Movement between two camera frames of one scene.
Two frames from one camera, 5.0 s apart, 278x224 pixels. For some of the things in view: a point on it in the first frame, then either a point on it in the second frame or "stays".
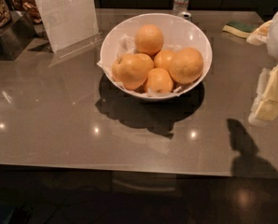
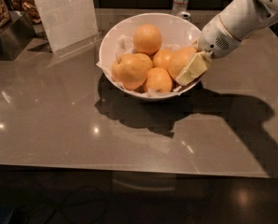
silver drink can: (187, 16) stays
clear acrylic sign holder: (69, 16) stays
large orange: (186, 65) stays
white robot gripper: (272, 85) -> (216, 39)
